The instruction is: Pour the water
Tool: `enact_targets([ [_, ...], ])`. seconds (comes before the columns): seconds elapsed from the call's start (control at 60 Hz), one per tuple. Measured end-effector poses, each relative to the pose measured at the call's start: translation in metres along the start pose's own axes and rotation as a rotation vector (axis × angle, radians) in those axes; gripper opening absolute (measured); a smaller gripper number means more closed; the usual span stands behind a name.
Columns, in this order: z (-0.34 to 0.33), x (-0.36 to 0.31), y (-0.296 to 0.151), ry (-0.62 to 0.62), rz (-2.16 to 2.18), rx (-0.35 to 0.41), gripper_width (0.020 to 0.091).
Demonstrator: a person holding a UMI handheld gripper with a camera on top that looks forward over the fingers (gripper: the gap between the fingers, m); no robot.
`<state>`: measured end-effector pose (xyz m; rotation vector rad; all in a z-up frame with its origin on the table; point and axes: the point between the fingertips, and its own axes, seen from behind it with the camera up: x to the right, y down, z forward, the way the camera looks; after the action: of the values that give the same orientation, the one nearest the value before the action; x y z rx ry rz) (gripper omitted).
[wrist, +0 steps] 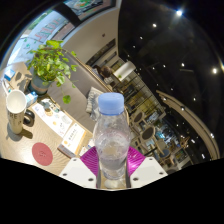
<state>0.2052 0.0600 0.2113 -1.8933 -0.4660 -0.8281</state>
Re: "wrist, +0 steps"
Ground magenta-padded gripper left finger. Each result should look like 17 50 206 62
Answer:
59 145 100 190

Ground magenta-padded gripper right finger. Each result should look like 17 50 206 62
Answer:
125 145 169 189

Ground clear blue-capped water bottle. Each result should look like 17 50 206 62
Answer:
92 92 132 181

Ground group of dining chairs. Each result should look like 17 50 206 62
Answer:
129 109 188 168

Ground flat round red coaster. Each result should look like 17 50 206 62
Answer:
31 142 54 167

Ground printed paper sheets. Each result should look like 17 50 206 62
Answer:
31 101 73 138

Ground grey wood-framed sofa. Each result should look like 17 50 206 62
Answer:
49 49 114 134

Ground white printed mug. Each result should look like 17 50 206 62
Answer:
5 89 35 135

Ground person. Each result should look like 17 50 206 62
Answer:
93 64 114 84

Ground green potted plant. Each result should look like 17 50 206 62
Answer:
25 39 79 104

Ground small blue and white box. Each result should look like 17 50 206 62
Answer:
3 68 16 81

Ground group of ceiling lights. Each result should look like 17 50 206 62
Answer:
131 8 221 141

